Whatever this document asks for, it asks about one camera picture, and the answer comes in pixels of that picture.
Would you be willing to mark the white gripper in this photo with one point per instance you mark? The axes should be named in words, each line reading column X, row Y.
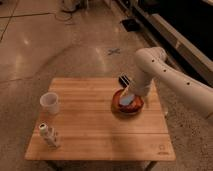
column 138, row 87

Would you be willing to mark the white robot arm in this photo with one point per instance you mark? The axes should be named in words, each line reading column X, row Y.
column 151, row 64

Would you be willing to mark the white plastic bottle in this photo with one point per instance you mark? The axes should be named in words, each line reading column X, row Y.
column 49, row 135

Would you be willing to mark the brown round bowl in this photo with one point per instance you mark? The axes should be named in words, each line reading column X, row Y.
column 126, row 105

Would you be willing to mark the black rectangular object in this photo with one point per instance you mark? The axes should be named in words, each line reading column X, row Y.
column 124, row 81

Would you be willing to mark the wooden folding table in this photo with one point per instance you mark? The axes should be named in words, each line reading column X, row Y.
column 88, row 129

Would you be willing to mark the black floor box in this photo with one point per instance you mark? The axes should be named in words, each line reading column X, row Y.
column 130, row 25

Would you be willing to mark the white plastic cup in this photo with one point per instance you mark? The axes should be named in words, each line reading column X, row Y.
column 50, row 102

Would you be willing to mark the long metal rail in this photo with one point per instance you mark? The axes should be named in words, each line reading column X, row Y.
column 185, row 56

